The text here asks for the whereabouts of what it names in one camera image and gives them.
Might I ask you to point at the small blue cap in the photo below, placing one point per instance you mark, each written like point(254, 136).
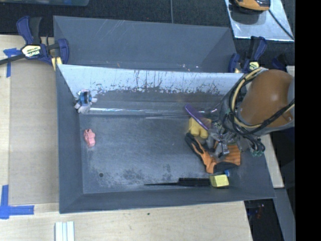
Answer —
point(227, 173)

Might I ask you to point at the grey metal bin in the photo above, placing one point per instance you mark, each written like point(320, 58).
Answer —
point(140, 147)

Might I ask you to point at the purple flat plastic piece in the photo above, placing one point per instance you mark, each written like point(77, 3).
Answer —
point(198, 115)

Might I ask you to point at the blue and white toy figure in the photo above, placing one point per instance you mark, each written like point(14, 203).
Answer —
point(84, 100)

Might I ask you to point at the orange and black glove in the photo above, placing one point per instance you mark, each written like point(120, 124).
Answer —
point(209, 159)

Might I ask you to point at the yellow sponge block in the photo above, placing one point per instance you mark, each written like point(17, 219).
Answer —
point(219, 181)

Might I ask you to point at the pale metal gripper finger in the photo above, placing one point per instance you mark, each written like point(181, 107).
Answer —
point(222, 150)
point(211, 140)

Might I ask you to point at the pink toy pig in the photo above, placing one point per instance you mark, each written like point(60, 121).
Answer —
point(89, 137)

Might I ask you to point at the yellow toy block figure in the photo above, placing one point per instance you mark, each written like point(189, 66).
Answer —
point(196, 129)

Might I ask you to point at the black comb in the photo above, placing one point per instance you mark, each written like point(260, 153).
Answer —
point(185, 182)

